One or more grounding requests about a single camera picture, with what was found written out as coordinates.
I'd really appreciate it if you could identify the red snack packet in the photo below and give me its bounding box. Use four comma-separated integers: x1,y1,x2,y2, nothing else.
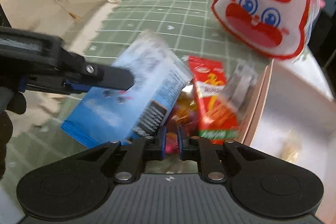
185,55,240,145

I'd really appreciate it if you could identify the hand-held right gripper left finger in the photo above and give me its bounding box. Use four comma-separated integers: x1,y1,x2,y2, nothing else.
76,126,167,184

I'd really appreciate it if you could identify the blue snack packet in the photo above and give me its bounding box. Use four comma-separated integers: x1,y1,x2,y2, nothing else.
60,30,194,149

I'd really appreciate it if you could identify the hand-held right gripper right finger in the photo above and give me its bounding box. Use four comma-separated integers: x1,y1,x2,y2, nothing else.
177,126,261,184

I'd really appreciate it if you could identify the green grid cutting mat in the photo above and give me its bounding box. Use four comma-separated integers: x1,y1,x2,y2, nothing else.
0,0,271,181

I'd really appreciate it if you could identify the pink cardboard box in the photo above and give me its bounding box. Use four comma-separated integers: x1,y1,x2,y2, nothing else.
236,58,336,214

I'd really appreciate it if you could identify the rabbit face snack bag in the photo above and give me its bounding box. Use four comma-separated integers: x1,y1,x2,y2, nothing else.
211,0,326,61

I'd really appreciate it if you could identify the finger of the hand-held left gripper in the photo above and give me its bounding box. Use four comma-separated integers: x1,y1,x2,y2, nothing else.
62,52,135,95

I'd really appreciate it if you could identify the person's left hand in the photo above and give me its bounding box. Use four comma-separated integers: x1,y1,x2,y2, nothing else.
0,87,27,180

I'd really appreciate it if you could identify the cream curved board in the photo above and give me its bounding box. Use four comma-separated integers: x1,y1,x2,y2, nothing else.
0,0,122,77

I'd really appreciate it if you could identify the silver snack packet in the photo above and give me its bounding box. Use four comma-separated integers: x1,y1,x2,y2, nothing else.
220,58,259,121

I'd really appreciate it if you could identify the colourful candy bag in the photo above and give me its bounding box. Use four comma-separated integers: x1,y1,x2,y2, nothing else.
164,85,203,156

